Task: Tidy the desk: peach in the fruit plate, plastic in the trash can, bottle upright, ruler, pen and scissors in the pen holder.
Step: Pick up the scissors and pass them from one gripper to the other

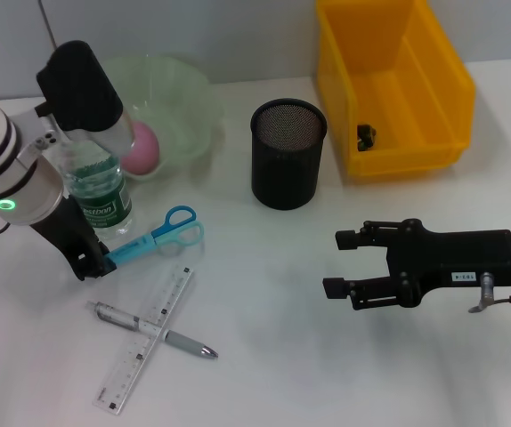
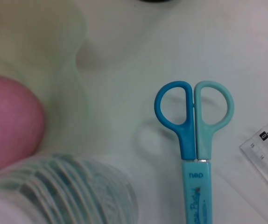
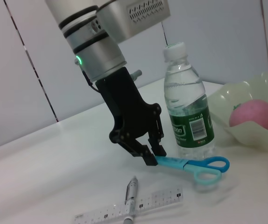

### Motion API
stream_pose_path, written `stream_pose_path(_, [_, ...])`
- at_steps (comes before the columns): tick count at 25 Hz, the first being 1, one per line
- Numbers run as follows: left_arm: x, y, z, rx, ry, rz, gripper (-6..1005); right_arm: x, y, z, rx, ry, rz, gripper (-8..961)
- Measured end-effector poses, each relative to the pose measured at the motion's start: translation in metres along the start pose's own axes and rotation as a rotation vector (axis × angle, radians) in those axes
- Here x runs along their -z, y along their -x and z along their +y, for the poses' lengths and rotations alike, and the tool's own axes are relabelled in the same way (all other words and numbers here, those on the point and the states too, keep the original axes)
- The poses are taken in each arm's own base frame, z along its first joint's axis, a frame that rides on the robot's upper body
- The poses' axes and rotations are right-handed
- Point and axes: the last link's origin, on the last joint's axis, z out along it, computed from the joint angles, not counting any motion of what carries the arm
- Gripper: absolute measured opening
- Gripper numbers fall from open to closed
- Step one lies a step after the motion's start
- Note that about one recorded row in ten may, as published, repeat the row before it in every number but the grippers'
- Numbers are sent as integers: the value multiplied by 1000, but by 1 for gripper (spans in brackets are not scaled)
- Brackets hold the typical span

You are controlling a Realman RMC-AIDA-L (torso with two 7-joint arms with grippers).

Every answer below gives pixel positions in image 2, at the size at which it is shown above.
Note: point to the pale green glass fruit bowl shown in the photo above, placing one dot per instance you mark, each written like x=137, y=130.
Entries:
x=43, y=58

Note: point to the blue scissors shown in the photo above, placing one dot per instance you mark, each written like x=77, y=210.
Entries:
x=197, y=186

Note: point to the pink toy peach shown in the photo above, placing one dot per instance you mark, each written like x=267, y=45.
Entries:
x=8, y=116

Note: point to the clear green-label water bottle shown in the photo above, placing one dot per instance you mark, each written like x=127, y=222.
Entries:
x=66, y=186

